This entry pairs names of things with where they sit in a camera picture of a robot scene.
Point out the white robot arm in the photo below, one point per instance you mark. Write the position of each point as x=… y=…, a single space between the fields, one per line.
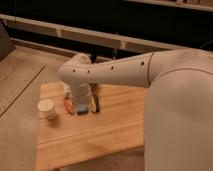
x=178 y=109

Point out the black table leg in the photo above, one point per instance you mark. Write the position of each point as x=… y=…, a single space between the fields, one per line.
x=93 y=57

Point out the small white bottle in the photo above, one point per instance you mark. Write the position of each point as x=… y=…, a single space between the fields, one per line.
x=66 y=89

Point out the white paper cup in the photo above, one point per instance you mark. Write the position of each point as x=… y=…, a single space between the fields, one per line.
x=47 y=107

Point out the wooden table board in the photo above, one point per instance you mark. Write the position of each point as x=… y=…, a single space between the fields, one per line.
x=70 y=139

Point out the dark box at left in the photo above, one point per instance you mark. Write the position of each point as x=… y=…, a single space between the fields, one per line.
x=6 y=44

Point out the grey wall rail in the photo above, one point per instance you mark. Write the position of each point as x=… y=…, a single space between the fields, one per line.
x=86 y=36

